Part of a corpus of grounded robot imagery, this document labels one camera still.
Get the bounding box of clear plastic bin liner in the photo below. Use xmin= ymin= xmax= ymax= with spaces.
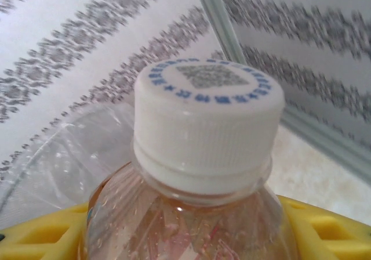
xmin=0 ymin=102 xmax=139 ymax=217

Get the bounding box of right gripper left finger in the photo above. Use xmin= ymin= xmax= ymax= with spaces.
xmin=0 ymin=200 xmax=90 ymax=260

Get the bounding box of aluminium frame post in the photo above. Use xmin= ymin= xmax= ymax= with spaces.
xmin=192 ymin=0 xmax=249 ymax=66

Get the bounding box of aluminium side rail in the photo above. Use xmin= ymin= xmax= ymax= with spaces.
xmin=277 ymin=103 xmax=371 ymax=185

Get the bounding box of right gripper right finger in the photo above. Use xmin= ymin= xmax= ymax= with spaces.
xmin=277 ymin=195 xmax=371 ymax=260

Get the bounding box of red label plastic bottle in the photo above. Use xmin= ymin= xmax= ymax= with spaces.
xmin=86 ymin=57 xmax=301 ymax=260

